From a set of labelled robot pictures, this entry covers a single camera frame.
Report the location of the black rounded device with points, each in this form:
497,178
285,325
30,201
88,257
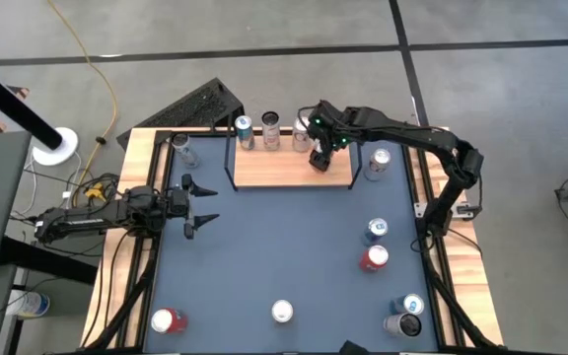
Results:
353,348

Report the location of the black perforated metal panel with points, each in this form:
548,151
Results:
190,106

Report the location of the blue silver Red Bull can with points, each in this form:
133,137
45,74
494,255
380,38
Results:
412,304
376,228
244,130

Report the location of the red Fanta can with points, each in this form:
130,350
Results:
376,256

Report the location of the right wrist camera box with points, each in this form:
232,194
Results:
322,109

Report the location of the white plastic container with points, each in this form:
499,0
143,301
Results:
27,303

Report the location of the clear glass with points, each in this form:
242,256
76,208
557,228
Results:
185,150

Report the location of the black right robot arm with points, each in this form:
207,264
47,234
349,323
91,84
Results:
412,135

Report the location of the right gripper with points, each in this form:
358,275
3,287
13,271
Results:
332,133

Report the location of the black desk foot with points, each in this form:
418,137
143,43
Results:
42,259

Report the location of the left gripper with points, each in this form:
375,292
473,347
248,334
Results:
178,204

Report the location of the silver arm base bracket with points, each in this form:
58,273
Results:
464,209

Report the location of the white Celsius can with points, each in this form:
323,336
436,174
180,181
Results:
404,325
270,133

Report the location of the black pole white round base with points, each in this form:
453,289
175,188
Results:
18,109

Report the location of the red soda can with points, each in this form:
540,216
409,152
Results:
163,320

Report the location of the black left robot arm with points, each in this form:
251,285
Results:
82,217

